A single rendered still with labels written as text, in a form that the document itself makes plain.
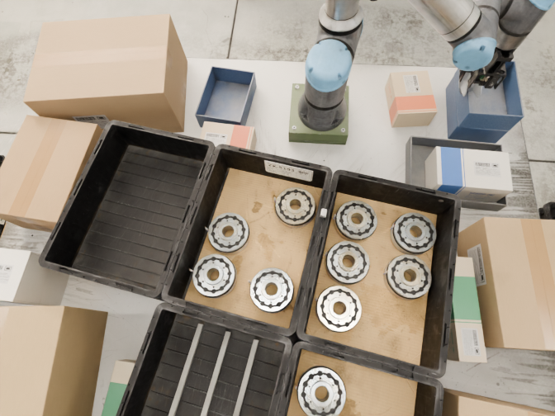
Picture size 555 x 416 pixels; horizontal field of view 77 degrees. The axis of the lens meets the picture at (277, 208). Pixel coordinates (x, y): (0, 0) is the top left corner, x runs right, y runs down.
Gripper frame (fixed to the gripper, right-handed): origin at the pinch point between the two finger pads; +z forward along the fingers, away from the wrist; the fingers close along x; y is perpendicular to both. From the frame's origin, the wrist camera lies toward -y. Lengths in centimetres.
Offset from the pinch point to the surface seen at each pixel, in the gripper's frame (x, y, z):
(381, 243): -24, 50, -1
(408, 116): -14.5, 6.6, 6.6
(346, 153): -32.3, 17.8, 12.4
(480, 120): 4.3, 10.0, 1.5
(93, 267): -96, 64, 0
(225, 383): -58, 86, -1
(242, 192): -61, 40, -1
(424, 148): -7.8, 14.4, 11.9
